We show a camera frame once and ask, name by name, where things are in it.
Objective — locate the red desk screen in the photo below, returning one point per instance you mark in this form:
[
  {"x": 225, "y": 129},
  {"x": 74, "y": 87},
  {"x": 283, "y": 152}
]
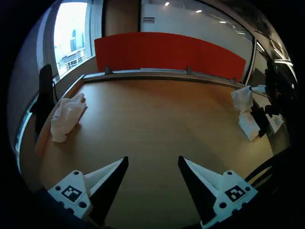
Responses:
[{"x": 166, "y": 53}]

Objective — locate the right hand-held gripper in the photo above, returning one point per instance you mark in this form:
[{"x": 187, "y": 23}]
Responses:
[{"x": 272, "y": 78}]

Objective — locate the heap of white towels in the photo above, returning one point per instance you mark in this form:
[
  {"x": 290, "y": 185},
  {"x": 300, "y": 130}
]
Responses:
[{"x": 66, "y": 114}]

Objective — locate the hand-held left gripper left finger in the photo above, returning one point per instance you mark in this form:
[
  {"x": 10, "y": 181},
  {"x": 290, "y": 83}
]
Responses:
[{"x": 78, "y": 188}]

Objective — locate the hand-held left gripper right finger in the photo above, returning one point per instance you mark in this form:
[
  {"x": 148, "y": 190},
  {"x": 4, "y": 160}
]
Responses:
[{"x": 226, "y": 190}]

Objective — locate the stack of white towels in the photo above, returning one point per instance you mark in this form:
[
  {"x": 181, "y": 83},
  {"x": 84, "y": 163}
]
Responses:
[{"x": 249, "y": 126}]

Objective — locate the black office chair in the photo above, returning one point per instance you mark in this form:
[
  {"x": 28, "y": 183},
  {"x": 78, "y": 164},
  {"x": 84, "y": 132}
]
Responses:
[{"x": 44, "y": 97}]

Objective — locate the white towel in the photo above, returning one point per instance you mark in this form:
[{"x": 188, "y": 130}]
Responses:
[{"x": 243, "y": 100}]

